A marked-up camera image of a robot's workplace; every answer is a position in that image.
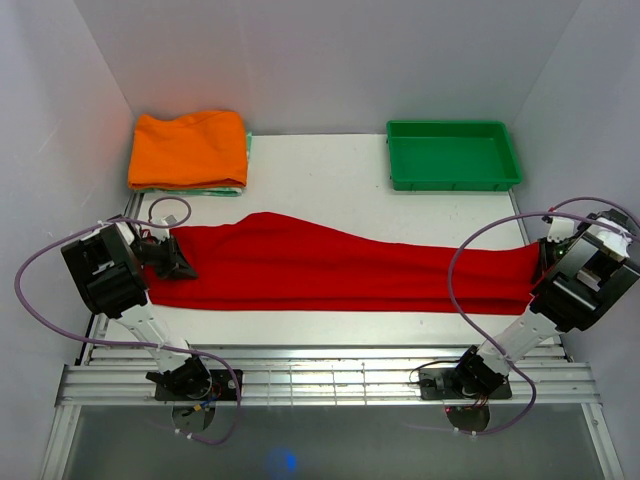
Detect red trousers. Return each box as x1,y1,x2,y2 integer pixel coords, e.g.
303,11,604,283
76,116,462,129
145,213,539,315

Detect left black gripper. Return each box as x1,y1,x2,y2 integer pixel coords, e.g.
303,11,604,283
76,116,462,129
133,237,198,282

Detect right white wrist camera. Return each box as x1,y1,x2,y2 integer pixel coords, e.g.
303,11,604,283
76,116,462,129
542,215,575,243

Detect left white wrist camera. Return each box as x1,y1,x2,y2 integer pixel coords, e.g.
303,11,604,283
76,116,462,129
149,215,180,229

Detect aluminium rail frame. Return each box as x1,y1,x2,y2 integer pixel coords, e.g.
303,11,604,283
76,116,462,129
40,192,626,480

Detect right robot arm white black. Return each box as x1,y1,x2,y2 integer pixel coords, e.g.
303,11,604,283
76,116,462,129
450,207,639,399

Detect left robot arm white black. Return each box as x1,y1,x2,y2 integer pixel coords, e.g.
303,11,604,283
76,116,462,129
61,222,212,400

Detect green plastic tray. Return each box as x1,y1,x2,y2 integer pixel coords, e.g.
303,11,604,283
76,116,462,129
386,120,522,192

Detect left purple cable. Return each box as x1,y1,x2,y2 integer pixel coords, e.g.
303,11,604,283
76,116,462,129
13,197,244,446

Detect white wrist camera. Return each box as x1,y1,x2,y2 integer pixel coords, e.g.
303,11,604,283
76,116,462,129
542,215,575,243
149,215,180,229

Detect folded orange trousers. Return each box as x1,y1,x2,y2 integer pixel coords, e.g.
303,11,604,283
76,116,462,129
128,110,248,190

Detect folded light green garment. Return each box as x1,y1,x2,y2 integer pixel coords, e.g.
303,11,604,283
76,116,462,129
128,128,249,196

